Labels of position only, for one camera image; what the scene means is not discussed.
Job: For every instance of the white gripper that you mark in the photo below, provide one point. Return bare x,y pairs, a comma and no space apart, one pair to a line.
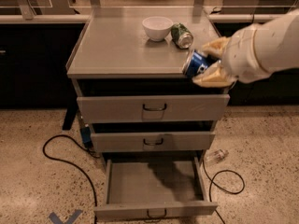
239,54

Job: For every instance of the blue pepsi can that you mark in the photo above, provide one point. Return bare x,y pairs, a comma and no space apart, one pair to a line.
196,64

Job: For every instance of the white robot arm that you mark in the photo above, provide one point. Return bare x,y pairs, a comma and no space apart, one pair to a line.
276,43

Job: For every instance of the green soda can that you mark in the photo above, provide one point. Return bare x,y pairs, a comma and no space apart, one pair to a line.
181,36

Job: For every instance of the top drawer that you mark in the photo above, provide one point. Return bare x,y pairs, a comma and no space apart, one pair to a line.
152,108

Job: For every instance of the drawer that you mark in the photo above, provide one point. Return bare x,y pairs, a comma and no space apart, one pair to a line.
152,108
138,142
154,188

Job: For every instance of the grey metal drawer cabinet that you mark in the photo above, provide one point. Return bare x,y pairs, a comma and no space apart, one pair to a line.
114,57

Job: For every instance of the middle drawer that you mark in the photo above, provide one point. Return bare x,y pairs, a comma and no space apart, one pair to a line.
138,142

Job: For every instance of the bottom drawer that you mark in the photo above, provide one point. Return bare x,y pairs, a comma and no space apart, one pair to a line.
154,188

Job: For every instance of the white bowl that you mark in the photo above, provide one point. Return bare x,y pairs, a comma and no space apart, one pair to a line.
157,28

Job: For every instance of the clear plastic bottle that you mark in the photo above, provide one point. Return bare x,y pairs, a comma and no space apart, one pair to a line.
216,156

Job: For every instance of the blue power adapter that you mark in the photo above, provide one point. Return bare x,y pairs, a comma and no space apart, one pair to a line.
86,137

